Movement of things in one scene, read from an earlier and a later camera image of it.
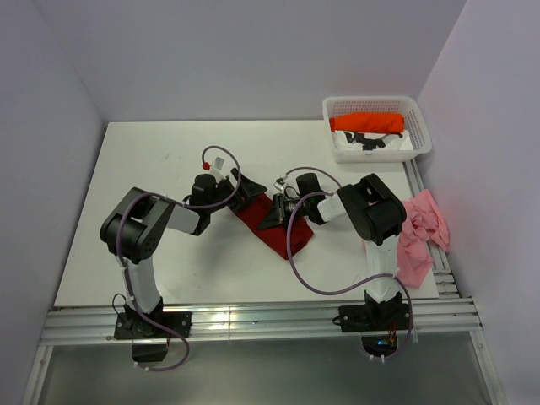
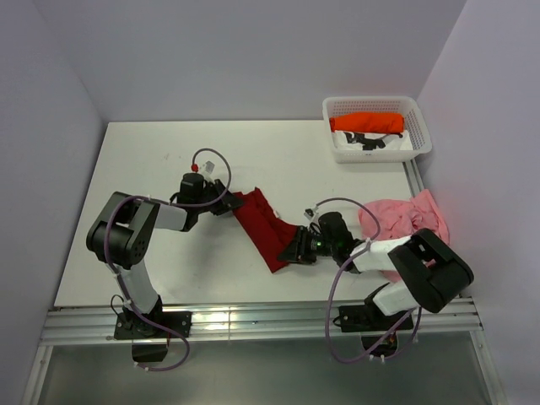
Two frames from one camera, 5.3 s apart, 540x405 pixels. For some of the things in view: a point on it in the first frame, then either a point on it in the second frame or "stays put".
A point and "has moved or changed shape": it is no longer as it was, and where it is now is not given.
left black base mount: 131,326 stays put
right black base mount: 385,317 stays put
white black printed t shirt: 374,142 stays put
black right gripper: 278,213 -> 298,250
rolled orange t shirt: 368,123 stays put
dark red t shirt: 285,239 has moved or changed shape
